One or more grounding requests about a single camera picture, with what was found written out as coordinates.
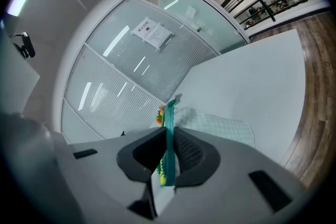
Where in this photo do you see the orange flower pot plant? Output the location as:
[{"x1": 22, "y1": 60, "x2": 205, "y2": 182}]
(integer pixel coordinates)
[{"x1": 155, "y1": 104, "x2": 166, "y2": 127}]

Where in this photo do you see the white paper notice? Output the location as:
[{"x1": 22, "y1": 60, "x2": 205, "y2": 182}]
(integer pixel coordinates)
[{"x1": 130, "y1": 17, "x2": 174, "y2": 53}]

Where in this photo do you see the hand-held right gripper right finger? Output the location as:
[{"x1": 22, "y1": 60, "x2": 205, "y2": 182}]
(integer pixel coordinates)
[{"x1": 157, "y1": 126, "x2": 308, "y2": 224}]

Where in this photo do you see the small white paper sheet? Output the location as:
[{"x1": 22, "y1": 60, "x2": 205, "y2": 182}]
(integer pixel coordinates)
[{"x1": 185, "y1": 5, "x2": 197, "y2": 18}]

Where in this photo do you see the mint green pencil pouch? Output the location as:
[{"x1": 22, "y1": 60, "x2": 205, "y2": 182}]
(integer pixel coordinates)
[{"x1": 156, "y1": 93, "x2": 255, "y2": 187}]

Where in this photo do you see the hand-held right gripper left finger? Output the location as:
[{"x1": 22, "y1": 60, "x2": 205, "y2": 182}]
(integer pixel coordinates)
[{"x1": 68, "y1": 127, "x2": 169, "y2": 224}]

